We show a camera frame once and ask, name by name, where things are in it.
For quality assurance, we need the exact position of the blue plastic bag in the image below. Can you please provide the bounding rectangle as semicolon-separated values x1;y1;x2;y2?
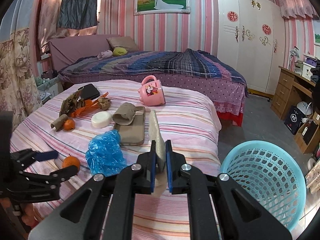
86;129;127;177

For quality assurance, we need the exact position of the light blue plastic basket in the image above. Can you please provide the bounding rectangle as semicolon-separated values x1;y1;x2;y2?
220;140;306;231

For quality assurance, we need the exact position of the pink striped bedsheet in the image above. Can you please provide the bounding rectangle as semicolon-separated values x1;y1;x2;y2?
10;85;221;239

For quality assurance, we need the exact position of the floral curtain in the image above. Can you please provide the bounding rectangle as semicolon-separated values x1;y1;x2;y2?
0;28;42;129

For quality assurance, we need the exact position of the white round soap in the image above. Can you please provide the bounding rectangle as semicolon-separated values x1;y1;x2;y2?
91;111;112;128

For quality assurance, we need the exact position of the orange plastic wrapper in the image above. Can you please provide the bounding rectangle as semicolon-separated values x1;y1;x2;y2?
69;92;108;118

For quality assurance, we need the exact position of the crumpled brown paper ball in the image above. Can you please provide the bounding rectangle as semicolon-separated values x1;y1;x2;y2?
98;98;111;111

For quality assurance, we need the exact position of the rolled beige sock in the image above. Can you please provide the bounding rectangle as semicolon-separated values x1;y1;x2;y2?
113;102;136;126

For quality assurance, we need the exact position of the black smartphone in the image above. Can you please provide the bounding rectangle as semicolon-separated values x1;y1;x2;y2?
78;83;100;100

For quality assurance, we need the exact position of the black shopping bag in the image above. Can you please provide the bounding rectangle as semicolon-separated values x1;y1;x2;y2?
284;106;305;135

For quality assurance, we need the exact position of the purple headboard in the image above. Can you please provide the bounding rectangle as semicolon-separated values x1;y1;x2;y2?
48;34;120;71

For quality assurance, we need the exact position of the pink cartoon mug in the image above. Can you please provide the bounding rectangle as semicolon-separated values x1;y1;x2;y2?
138;75;165;106

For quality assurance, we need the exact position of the white helmet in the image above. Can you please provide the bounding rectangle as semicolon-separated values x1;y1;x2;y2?
296;101;312;116

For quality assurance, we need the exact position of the pink plush toy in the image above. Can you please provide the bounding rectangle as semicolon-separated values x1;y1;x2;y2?
97;50;113;60

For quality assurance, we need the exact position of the yellow plush toy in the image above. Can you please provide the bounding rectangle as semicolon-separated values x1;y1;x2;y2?
113;47;127;56

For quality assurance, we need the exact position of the wooden desk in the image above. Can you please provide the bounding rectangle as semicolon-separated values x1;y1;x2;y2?
271;66;315;120

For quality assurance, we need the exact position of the purple plaid bed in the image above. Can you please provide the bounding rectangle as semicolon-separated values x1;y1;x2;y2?
59;49;248;126

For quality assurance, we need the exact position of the beige pillow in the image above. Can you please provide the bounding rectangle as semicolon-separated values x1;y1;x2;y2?
107;36;139;52

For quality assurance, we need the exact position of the dark grey curtain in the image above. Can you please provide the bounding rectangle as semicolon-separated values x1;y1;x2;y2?
57;0;98;30

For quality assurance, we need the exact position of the desk lamp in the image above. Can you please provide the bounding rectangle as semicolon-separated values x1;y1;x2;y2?
288;46;299;70

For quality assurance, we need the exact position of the white wardrobe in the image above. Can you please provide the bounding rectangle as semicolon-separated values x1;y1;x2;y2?
217;0;285;95

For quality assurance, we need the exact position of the framed wedding picture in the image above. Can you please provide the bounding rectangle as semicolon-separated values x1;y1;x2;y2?
134;0;190;15

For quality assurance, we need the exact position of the framed landscape picture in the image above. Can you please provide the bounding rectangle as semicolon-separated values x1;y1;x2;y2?
313;20;320;46

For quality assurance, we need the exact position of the pink window valance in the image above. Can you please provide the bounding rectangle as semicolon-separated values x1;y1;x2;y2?
279;0;319;18

